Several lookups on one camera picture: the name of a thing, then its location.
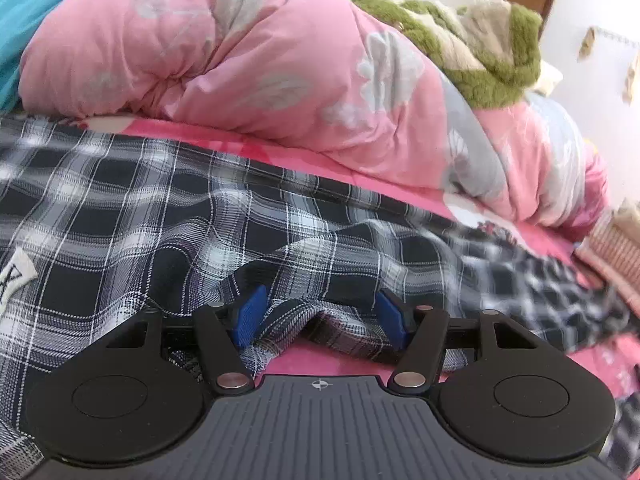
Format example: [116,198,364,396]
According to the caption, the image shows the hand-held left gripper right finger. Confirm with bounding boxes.
[376,289,538,396]

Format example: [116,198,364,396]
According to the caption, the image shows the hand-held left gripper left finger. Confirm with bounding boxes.
[105,285,271,396]

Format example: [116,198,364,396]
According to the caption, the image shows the black white plaid pants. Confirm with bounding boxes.
[0,115,640,480]

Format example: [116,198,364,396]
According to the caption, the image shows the pink floral bed blanket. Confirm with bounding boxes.
[75,115,640,406]

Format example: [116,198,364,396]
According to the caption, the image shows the pink checked folded garment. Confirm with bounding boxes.
[575,205,640,293]

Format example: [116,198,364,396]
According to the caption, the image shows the pink floral duvet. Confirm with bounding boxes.
[17,0,613,231]

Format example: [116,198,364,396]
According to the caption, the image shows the green cream fleece blanket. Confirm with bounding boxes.
[342,0,566,111]

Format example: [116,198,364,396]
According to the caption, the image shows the brown wooden door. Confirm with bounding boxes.
[486,0,558,28]

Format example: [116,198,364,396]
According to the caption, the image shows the beige wall hook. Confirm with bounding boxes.
[579,26,597,61]
[624,54,640,106]

